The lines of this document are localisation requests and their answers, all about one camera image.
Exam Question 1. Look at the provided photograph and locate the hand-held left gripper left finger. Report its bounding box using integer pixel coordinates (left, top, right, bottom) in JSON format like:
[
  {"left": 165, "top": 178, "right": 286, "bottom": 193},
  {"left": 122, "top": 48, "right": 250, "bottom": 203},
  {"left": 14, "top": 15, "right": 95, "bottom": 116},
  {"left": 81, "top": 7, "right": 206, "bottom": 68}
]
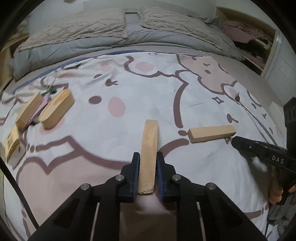
[{"left": 28, "top": 152, "right": 141, "bottom": 241}]

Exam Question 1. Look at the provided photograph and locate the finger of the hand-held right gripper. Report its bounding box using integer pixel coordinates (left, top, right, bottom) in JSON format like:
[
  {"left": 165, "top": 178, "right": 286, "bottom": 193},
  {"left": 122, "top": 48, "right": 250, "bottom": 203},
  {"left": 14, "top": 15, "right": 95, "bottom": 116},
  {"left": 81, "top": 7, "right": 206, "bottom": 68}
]
[{"left": 231, "top": 136, "right": 290, "bottom": 168}]

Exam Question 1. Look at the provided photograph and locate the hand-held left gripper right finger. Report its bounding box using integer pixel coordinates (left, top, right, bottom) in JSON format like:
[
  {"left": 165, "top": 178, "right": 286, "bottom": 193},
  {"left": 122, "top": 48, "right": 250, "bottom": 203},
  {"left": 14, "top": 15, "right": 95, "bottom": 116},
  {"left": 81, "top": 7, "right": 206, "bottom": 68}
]
[{"left": 156, "top": 152, "right": 267, "bottom": 241}]

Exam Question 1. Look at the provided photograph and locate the wooden plank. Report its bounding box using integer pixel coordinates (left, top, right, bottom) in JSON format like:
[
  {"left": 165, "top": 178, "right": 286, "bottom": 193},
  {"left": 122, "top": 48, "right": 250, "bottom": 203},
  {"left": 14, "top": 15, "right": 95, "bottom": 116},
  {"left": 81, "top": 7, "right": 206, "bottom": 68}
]
[{"left": 138, "top": 119, "right": 159, "bottom": 194}]

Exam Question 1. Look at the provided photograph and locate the rectangular wooden bar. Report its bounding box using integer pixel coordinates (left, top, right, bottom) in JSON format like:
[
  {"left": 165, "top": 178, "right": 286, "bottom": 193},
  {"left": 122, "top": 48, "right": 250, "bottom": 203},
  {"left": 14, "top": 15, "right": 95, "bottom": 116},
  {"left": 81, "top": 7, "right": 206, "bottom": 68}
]
[{"left": 187, "top": 125, "right": 237, "bottom": 143}]

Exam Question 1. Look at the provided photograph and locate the person's right hand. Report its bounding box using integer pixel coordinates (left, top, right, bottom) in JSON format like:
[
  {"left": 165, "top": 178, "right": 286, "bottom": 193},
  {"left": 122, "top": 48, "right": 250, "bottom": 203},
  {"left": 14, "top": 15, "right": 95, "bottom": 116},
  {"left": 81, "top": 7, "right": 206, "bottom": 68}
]
[{"left": 269, "top": 172, "right": 284, "bottom": 205}]

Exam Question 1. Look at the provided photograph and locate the white shoe box lid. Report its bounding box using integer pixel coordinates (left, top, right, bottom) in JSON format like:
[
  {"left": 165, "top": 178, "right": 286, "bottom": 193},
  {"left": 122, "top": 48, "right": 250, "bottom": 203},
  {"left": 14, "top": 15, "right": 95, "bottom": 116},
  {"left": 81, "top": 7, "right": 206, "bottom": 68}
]
[{"left": 269, "top": 101, "right": 286, "bottom": 116}]

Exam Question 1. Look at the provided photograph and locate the metal fork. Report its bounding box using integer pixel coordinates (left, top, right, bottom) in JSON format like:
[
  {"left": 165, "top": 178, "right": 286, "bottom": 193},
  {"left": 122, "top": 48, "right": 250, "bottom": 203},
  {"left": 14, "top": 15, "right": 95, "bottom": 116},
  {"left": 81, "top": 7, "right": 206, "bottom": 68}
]
[{"left": 233, "top": 92, "right": 279, "bottom": 146}]

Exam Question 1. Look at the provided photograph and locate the white louvred door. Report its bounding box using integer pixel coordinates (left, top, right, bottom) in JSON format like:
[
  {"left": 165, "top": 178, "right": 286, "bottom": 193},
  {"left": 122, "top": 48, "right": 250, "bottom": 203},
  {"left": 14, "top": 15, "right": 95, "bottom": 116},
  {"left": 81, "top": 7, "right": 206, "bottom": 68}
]
[{"left": 264, "top": 31, "right": 296, "bottom": 98}]

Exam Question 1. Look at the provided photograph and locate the oval wooden block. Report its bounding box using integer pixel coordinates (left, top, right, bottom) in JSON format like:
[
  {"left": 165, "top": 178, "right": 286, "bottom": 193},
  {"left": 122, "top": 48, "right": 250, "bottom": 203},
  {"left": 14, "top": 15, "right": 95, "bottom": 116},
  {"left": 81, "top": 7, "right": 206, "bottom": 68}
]
[
  {"left": 39, "top": 89, "right": 75, "bottom": 129},
  {"left": 15, "top": 92, "right": 44, "bottom": 130}
]

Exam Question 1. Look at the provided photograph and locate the pink clothes pile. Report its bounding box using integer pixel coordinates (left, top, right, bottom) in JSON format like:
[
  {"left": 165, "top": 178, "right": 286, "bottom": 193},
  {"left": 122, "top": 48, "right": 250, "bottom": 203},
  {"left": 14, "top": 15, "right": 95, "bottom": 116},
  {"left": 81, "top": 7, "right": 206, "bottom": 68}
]
[{"left": 223, "top": 20, "right": 266, "bottom": 43}]

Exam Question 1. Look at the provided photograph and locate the gold tissue pack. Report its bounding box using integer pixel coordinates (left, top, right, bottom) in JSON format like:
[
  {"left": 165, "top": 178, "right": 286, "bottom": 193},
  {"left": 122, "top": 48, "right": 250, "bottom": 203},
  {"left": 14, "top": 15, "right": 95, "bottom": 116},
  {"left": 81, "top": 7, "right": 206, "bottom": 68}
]
[{"left": 5, "top": 126, "right": 26, "bottom": 163}]

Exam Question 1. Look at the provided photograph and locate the fluffy beige pillow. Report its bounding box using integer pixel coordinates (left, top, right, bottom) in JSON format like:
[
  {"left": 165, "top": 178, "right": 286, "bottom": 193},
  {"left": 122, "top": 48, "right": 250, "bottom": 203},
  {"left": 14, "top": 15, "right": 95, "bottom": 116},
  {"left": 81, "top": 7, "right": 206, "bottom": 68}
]
[
  {"left": 18, "top": 9, "right": 128, "bottom": 50},
  {"left": 138, "top": 6, "right": 234, "bottom": 50}
]

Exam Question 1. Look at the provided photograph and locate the wooden bedside shelf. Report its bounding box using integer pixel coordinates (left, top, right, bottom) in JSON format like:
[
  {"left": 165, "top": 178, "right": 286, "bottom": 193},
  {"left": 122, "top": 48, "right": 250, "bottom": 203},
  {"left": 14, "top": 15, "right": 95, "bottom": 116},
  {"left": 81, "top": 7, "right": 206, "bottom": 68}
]
[{"left": 0, "top": 25, "right": 30, "bottom": 93}]

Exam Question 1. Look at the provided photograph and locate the black cable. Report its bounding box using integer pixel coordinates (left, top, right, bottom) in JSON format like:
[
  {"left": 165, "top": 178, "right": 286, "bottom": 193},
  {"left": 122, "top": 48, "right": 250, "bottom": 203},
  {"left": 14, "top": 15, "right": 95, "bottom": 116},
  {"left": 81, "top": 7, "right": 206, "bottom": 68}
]
[{"left": 0, "top": 158, "right": 40, "bottom": 230}]

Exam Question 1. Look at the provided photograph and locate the wooden closet frame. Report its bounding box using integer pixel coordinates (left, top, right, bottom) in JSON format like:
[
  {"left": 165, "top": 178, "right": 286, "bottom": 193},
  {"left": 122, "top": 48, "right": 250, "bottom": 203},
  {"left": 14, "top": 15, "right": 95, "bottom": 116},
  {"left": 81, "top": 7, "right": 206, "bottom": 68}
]
[{"left": 216, "top": 6, "right": 281, "bottom": 77}]

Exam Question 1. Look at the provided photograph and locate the white cord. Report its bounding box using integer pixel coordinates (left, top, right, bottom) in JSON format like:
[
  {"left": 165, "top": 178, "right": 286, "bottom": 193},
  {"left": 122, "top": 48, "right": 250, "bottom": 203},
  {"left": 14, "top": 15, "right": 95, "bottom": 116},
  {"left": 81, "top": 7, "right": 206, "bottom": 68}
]
[{"left": 40, "top": 74, "right": 59, "bottom": 93}]

